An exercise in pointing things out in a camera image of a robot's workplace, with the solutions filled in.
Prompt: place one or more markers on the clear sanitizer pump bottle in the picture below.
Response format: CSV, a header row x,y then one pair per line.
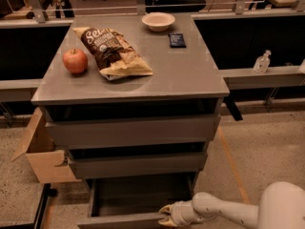
x,y
262,62

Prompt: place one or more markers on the grey top drawer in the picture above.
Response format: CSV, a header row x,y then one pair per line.
x,y
134,131

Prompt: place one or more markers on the grey left ledge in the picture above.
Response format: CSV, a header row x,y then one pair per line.
x,y
18,90

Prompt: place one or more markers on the grey middle drawer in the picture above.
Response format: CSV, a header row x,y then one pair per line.
x,y
130,166

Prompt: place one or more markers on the grey drawer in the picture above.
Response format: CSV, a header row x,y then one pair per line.
x,y
134,131
134,202
130,166

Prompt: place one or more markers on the dark blue snack packet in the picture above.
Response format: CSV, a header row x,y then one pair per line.
x,y
177,40

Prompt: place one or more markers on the grey drawer cabinet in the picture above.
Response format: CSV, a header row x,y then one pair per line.
x,y
184,82

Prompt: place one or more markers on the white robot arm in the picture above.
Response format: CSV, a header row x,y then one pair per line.
x,y
282,206

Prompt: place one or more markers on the grey right ledge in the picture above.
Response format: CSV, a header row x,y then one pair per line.
x,y
284,76

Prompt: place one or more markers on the brown chip bag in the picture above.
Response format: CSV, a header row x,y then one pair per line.
x,y
114,56

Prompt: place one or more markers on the grey bottom drawer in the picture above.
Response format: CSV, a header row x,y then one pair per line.
x,y
134,202

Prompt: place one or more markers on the red apple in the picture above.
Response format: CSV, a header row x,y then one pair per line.
x,y
75,61

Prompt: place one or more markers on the white paper bowl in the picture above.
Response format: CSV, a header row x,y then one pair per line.
x,y
158,21

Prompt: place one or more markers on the grey ledge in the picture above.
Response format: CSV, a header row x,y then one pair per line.
x,y
284,76
18,90

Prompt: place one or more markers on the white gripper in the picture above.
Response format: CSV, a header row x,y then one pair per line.
x,y
180,212

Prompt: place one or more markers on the metal glass railing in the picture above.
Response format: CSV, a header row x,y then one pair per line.
x,y
28,12

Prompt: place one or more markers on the open cardboard box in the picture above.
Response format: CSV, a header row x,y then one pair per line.
x,y
49,164

